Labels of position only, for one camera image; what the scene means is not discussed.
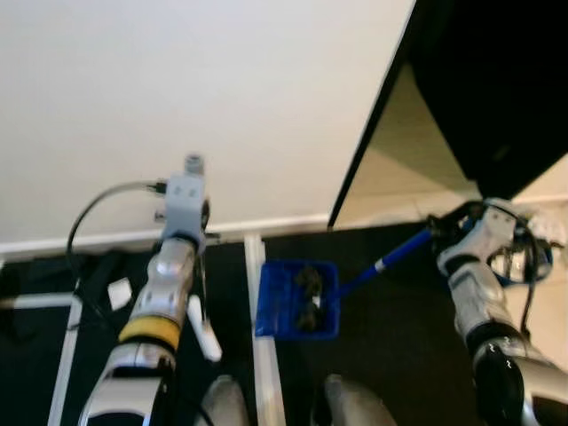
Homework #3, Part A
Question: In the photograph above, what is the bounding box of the blue long-handled dustpan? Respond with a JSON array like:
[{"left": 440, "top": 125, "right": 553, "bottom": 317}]
[{"left": 255, "top": 226, "right": 436, "bottom": 340}]

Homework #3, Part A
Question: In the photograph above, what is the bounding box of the grey robot leg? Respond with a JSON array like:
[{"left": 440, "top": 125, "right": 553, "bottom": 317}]
[
  {"left": 200, "top": 375, "right": 249, "bottom": 426},
  {"left": 319, "top": 373, "right": 396, "bottom": 426}
]

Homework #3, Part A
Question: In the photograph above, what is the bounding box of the white baseboard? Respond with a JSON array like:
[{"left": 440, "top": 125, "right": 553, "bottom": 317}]
[{"left": 0, "top": 213, "right": 331, "bottom": 258}]

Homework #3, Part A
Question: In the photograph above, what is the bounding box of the black door frame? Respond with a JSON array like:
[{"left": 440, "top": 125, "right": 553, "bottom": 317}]
[{"left": 327, "top": 0, "right": 418, "bottom": 230}]

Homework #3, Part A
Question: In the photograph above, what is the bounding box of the wide white tape strip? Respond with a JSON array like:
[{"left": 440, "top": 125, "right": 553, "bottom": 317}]
[{"left": 244, "top": 233, "right": 287, "bottom": 426}]

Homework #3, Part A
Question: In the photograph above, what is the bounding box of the thin rod with white grip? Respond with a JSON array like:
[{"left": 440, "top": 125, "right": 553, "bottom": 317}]
[{"left": 200, "top": 235, "right": 223, "bottom": 363}]

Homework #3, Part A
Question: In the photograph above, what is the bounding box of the large white paper scrap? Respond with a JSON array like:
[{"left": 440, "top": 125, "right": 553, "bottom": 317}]
[{"left": 106, "top": 278, "right": 134, "bottom": 312}]

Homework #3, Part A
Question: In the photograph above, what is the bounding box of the black floor mat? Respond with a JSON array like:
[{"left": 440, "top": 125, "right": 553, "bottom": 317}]
[{"left": 0, "top": 222, "right": 533, "bottom": 426}]

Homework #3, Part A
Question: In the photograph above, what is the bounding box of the black door panel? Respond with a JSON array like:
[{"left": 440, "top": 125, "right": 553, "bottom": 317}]
[{"left": 413, "top": 0, "right": 568, "bottom": 201}]

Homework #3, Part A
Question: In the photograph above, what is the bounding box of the grey right robot leg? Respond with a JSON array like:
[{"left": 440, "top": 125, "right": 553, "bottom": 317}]
[{"left": 319, "top": 373, "right": 396, "bottom": 426}]

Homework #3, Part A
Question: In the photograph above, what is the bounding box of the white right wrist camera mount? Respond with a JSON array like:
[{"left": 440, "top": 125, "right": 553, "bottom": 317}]
[{"left": 439, "top": 198, "right": 525, "bottom": 272}]

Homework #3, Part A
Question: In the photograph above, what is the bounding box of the dark debris pile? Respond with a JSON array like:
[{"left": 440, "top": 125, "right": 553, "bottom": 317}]
[{"left": 293, "top": 264, "right": 325, "bottom": 331}]

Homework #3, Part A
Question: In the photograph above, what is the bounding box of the white crumpled bin liner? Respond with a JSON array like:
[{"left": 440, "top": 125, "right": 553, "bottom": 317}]
[{"left": 524, "top": 211, "right": 564, "bottom": 245}]

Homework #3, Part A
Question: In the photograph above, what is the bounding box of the narrow white tape strip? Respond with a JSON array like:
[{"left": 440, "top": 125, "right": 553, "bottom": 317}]
[{"left": 0, "top": 293, "right": 83, "bottom": 426}]

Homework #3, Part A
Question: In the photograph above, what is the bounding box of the grey left robot leg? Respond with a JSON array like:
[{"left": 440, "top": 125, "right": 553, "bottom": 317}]
[{"left": 200, "top": 375, "right": 249, "bottom": 426}]

